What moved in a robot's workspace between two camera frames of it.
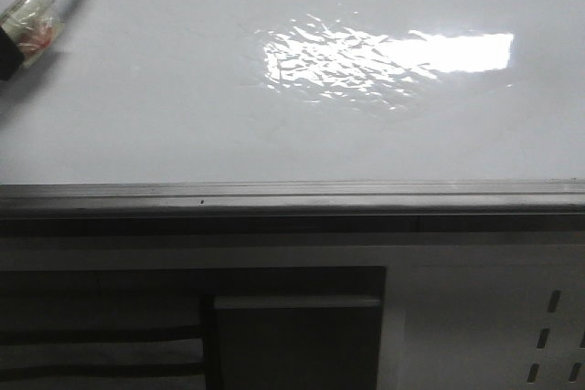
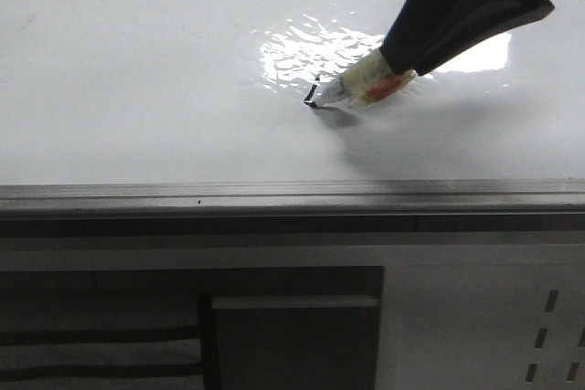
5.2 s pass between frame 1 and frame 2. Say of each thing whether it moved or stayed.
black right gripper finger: moved
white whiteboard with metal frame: stayed
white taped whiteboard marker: moved
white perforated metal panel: stayed
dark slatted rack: stayed
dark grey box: stayed
